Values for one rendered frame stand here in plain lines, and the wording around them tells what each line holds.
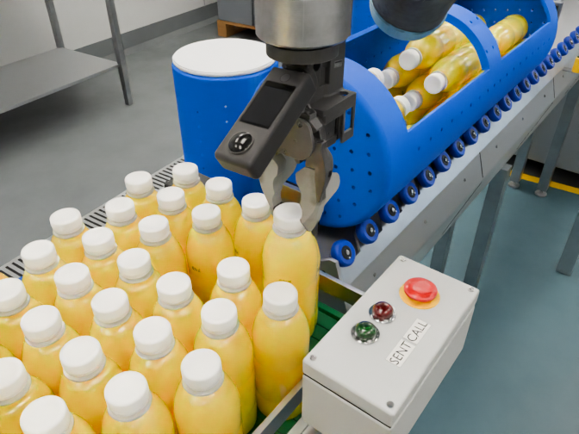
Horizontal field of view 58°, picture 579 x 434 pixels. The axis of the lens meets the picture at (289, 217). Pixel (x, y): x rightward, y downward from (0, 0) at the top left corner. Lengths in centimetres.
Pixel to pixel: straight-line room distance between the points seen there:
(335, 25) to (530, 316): 189
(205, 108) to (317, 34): 93
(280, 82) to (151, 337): 29
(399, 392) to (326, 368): 7
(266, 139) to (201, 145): 98
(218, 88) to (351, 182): 62
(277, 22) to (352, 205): 43
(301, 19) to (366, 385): 33
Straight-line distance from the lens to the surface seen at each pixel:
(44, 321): 62
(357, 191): 84
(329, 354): 53
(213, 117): 140
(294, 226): 60
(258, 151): 48
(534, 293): 238
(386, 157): 79
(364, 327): 54
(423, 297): 58
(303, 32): 49
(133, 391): 53
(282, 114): 49
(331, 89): 56
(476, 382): 198
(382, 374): 52
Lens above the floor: 151
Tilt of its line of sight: 36 degrees down
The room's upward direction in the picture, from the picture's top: straight up
